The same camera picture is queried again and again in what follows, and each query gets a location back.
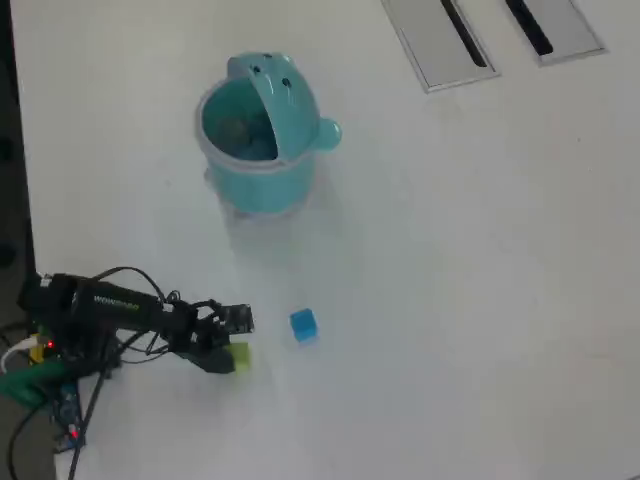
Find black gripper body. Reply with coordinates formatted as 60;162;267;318
164;298;232;352

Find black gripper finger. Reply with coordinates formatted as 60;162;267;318
182;344;237;375

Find green lego block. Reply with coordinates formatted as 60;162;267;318
227;341;254;374

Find blue lego block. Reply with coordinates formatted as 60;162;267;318
289;308;319;345

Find teal animal-shaped bin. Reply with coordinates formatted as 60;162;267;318
193;51;344;219

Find blue circuit board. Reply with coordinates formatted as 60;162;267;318
49;382;87;452

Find green table clamp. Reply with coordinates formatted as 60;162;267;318
0;360;66;409

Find black side panel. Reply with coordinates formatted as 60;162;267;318
0;0;39;296

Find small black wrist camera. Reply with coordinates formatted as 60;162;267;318
219;302;256;335

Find thin black arm wires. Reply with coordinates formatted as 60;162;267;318
94;266;222;362

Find thick black cable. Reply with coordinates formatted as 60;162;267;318
7;369;109;480

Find white cable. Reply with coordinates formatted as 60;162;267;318
0;337;39;374

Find grey table cable hatch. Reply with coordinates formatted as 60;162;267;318
380;0;502;95
492;0;609;68

